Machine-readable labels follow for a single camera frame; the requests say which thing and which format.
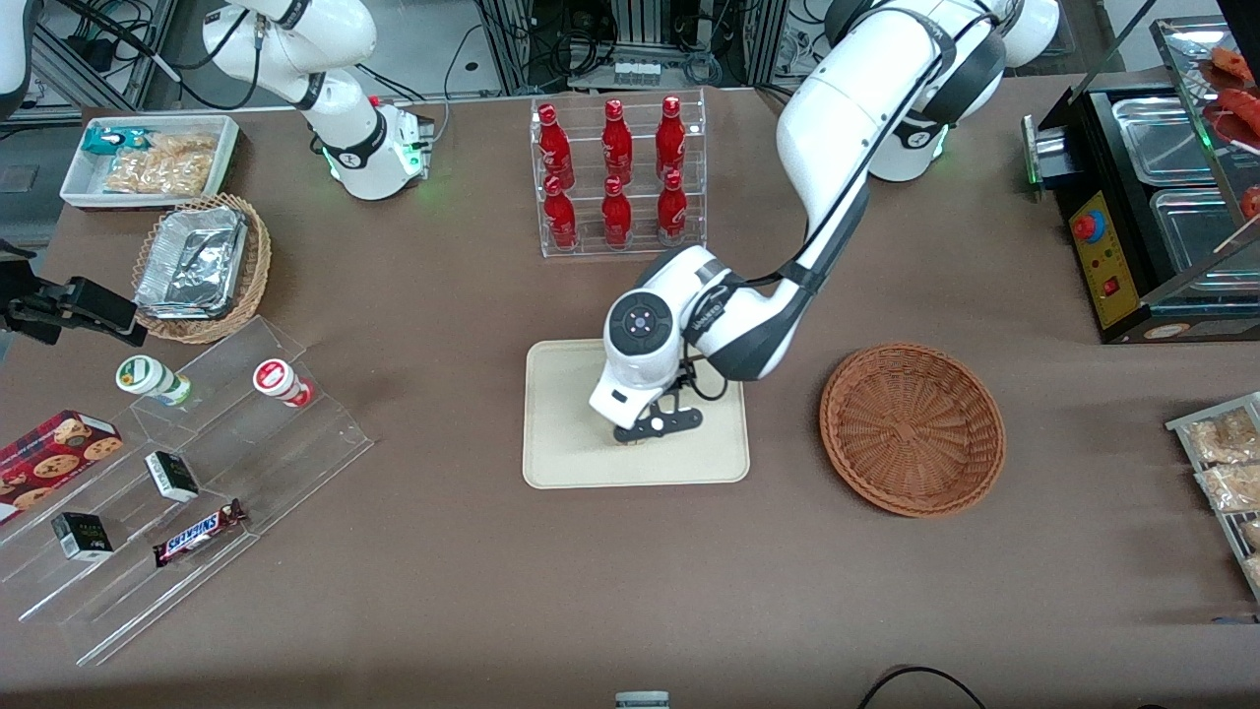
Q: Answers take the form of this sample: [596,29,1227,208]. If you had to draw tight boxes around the clear bag of crackers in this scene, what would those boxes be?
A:
[102,132,220,196]

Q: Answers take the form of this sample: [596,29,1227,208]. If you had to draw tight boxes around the red soda bottle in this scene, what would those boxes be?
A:
[536,102,576,188]
[601,175,634,250]
[601,98,635,184]
[657,170,690,248]
[656,96,688,183]
[542,175,580,251]

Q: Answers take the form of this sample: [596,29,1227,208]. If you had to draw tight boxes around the white rectangular snack bin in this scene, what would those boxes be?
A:
[59,114,243,214]

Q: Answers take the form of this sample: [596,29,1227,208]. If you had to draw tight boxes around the teal snack packet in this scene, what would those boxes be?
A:
[82,127,155,157]

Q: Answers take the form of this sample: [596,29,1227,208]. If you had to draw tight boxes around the red tartan cookie box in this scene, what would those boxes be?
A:
[0,410,125,525]

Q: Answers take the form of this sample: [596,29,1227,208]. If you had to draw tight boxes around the cream rectangular serving tray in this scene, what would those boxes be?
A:
[522,338,752,490]

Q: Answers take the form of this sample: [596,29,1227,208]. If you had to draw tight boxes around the black food warmer case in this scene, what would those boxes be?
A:
[1022,0,1260,345]

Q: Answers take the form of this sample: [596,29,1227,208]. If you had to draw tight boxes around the black looped cable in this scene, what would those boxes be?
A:
[855,666,989,709]

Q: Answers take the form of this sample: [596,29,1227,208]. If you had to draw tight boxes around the oval wicker basket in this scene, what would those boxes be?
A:
[130,193,273,345]

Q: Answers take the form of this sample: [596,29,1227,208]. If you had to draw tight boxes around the green lid yogurt cup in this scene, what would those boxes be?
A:
[114,354,194,408]

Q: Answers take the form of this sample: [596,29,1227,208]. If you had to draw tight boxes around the small black white box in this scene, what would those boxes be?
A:
[50,511,115,563]
[144,450,201,504]

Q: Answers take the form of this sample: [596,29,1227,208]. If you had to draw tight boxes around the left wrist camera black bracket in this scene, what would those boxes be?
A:
[612,403,707,446]

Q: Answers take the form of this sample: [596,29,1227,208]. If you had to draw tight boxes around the aluminium frame with cables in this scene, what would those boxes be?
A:
[476,0,790,96]

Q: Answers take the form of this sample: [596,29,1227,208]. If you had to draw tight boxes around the red sausage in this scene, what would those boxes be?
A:
[1208,44,1260,88]
[1216,89,1260,151]

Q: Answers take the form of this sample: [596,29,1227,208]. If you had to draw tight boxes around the tray of snack bags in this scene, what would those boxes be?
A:
[1165,391,1260,604]

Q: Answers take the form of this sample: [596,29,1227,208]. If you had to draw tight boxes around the grey metal rack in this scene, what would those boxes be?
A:
[28,0,180,112]

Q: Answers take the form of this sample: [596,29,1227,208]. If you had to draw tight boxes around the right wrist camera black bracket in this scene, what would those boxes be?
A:
[0,241,70,347]

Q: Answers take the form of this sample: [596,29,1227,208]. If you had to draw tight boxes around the clear acrylic stepped shelf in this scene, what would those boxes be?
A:
[0,315,376,669]

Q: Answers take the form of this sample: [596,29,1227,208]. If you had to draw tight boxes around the snickers chocolate bar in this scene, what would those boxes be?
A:
[152,498,248,568]

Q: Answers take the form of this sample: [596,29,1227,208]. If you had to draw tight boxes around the wrist camera black bracket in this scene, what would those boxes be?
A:
[0,241,70,347]
[612,403,707,446]

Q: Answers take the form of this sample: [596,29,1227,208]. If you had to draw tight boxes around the red lid yogurt cup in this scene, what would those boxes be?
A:
[251,358,317,410]

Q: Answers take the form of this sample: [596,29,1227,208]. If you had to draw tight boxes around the clear acrylic bottle rack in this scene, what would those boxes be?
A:
[529,88,709,260]

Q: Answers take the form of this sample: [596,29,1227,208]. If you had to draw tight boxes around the round brown wicker basket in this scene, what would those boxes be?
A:
[819,342,1007,519]

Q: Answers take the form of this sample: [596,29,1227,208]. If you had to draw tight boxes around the stack of foil trays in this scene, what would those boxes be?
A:
[134,206,249,320]

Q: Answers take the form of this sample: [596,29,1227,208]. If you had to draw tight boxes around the steel warmer pan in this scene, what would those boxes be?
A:
[1149,186,1260,298]
[1110,95,1220,186]

